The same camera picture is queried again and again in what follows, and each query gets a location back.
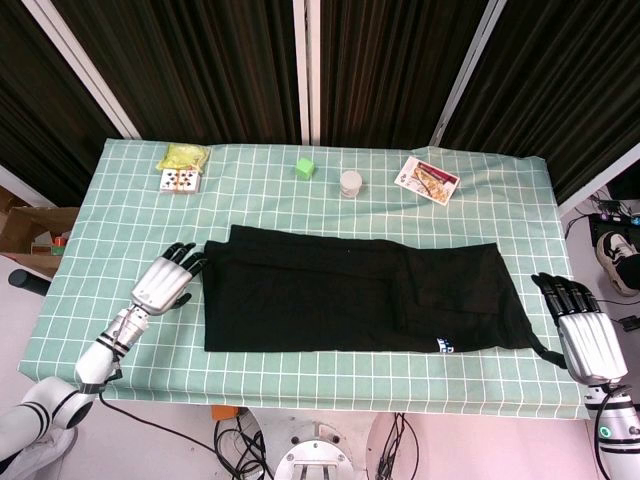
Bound white shoe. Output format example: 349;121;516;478
0;424;79;480

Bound dark brown curtain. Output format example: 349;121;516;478
0;0;124;206
52;0;303;146
318;0;494;149
442;0;640;201

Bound black cloth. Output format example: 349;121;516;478
202;224;539;355

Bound brown cardboard box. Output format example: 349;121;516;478
0;187;81;279

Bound yellow green crumpled cloth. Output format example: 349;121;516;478
155;143;211;174

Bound picture card packet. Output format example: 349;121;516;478
393;156;460;206

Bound black floor cable bundle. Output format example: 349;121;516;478
213;414;275;480
375;412;417;480

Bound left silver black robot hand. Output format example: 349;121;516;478
129;241;207;317

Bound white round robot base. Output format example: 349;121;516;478
247;407;401;480

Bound deck of playing cards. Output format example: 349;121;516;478
158;168;204;195

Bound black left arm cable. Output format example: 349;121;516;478
97;392;274;480

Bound black floor electronics box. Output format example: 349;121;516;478
588;197;640;250

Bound green checked tablecloth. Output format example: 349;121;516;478
17;137;594;421

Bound small white jar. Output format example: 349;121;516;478
339;170;365;198

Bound white frame post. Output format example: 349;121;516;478
432;0;507;146
34;0;141;140
292;0;321;146
556;158;640;215

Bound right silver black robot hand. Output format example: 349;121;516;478
530;272;629;386

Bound black and white sneaker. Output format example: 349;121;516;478
595;230;640;297

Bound black cylinder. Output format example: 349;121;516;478
7;269;51;296

